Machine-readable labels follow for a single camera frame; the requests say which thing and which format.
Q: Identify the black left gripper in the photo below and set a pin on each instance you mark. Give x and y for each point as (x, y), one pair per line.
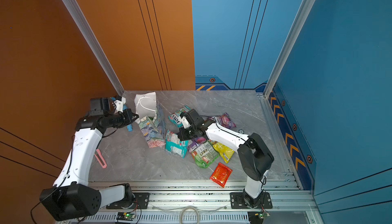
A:
(127, 113)

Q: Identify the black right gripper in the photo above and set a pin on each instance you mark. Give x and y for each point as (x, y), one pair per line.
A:
(184, 137)

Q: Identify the teal Fox's candy bag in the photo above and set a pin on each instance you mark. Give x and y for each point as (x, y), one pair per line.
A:
(175, 117)

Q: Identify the purple Fox's berries bag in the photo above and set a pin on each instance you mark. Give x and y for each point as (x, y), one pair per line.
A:
(225, 121)

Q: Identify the floral paper gift bag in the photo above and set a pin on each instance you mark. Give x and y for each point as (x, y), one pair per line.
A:
(151, 119)

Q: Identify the teal white snack bag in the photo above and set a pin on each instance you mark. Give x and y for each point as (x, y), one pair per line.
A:
(174, 145)

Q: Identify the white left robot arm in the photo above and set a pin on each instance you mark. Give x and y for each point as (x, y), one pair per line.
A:
(71, 197)

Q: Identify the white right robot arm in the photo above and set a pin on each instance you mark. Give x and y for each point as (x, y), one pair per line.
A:
(256, 158)

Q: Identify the green snack bag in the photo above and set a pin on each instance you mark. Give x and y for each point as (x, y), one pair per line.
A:
(205, 154)

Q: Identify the yellow snack bag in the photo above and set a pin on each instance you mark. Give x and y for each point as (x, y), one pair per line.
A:
(225, 152)

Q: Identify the pink plastic clip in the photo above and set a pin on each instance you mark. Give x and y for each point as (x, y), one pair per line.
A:
(99, 157)

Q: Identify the red snack packet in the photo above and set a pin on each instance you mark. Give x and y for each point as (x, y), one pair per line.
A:
(221, 174)

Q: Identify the green circuit board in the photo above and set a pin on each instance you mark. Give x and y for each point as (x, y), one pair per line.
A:
(126, 217)

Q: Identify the right circuit board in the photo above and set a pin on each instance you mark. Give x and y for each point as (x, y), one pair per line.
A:
(257, 217)

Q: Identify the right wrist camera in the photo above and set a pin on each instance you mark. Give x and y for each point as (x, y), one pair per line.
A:
(185, 122)

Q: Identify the aluminium frame rail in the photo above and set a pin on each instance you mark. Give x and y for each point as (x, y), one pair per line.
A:
(282, 195)

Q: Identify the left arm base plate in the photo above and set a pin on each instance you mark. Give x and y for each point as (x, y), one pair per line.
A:
(140, 200)

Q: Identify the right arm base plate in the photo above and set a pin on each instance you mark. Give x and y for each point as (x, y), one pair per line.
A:
(241, 200)

